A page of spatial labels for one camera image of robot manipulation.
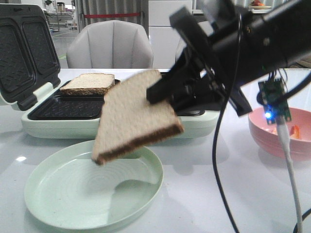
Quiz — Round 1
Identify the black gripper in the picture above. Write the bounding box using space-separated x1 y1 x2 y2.
146 0 267 116

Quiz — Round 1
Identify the bread slice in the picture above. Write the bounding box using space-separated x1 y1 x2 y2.
92 69 184 165
60 73 115 95

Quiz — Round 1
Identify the pink plastic bowl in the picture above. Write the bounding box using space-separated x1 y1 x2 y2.
248 107 311 161

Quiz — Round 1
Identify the cooked shrimp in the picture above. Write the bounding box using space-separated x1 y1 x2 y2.
290 125 301 140

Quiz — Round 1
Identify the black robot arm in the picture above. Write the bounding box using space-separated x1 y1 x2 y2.
146 0 311 116

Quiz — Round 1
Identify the grey armchair left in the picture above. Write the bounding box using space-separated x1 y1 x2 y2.
66 20 154 69

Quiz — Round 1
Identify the red barrier belt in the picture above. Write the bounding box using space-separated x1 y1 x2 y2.
84 12 141 18

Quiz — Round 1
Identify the fruit plate on counter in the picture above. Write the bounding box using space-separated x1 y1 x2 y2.
249 0 272 10

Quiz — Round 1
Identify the metal shelf rack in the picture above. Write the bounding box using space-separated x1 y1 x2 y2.
42 0 77 32

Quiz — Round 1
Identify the mint green round plate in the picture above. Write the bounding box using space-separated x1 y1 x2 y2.
24 141 164 233

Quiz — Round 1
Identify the black cable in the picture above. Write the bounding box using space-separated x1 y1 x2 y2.
211 14 243 233

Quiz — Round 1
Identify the green wrist camera board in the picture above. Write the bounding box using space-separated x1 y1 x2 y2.
257 78 292 125

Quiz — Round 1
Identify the white usb cable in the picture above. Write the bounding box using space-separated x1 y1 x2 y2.
276 116 304 233

